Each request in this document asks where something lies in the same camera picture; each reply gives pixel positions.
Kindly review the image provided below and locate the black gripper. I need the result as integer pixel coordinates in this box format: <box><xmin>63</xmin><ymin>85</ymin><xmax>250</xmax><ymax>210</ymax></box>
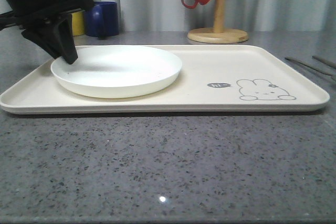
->
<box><xmin>1</xmin><ymin>0</ymin><xmax>94</xmax><ymax>65</ymax></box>

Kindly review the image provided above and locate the white round plate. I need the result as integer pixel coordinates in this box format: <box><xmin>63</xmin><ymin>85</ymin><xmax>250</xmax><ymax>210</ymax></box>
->
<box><xmin>50</xmin><ymin>45</ymin><xmax>182</xmax><ymax>99</ymax></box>

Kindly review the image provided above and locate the silver fork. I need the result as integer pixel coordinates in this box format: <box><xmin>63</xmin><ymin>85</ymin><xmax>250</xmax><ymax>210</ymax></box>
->
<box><xmin>285</xmin><ymin>57</ymin><xmax>335</xmax><ymax>81</ymax></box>

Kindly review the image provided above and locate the silver knife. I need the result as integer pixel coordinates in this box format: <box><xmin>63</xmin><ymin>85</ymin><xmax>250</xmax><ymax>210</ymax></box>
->
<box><xmin>312</xmin><ymin>56</ymin><xmax>336</xmax><ymax>69</ymax></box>

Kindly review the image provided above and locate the yellow mug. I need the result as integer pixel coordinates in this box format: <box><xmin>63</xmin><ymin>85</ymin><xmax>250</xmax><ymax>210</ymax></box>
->
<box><xmin>71</xmin><ymin>12</ymin><xmax>85</xmax><ymax>36</ymax></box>

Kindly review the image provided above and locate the dark blue mug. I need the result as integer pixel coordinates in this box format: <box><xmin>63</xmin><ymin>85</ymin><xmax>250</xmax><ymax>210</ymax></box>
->
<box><xmin>83</xmin><ymin>1</ymin><xmax>119</xmax><ymax>37</ymax></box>

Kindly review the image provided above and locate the grey curtain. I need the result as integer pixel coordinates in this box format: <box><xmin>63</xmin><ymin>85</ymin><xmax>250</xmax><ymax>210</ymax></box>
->
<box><xmin>95</xmin><ymin>0</ymin><xmax>335</xmax><ymax>31</ymax></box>

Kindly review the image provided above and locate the wooden mug tree stand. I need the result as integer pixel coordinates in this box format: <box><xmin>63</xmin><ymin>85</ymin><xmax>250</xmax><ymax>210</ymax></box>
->
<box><xmin>187</xmin><ymin>0</ymin><xmax>248</xmax><ymax>44</ymax></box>

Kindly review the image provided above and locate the cream rabbit serving tray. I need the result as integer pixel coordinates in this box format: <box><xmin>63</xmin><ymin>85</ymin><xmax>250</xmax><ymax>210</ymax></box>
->
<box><xmin>1</xmin><ymin>45</ymin><xmax>330</xmax><ymax>114</ymax></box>

